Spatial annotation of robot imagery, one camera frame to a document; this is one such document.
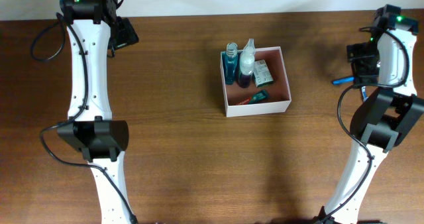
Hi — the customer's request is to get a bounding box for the blue disposable razor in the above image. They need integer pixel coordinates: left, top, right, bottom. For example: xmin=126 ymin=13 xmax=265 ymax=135
xmin=331 ymin=76 xmax=354 ymax=85

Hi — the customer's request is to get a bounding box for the green white soap box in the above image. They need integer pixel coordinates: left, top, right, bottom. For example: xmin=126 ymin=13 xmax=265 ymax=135
xmin=253 ymin=60 xmax=274 ymax=87

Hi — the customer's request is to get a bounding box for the red green toothpaste tube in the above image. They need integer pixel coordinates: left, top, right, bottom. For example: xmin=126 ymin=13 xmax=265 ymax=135
xmin=237 ymin=89 xmax=270 ymax=105

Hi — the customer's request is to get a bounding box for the blue mouthwash bottle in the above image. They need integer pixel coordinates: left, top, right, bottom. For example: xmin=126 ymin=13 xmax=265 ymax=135
xmin=225 ymin=42 xmax=238 ymax=85

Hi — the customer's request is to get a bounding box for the clear purple spray bottle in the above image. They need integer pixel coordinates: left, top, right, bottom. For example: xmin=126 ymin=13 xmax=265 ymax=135
xmin=237 ymin=38 xmax=256 ymax=88

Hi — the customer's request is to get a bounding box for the blue white toothbrush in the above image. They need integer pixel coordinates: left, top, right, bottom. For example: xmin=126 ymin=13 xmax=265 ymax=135
xmin=360 ymin=86 xmax=368 ymax=102

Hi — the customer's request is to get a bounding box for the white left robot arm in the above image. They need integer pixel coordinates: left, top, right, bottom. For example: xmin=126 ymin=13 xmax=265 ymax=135
xmin=58 ymin=0 xmax=138 ymax=223

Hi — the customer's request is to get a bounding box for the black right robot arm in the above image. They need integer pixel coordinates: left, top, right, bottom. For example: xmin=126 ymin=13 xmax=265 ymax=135
xmin=314 ymin=5 xmax=423 ymax=223

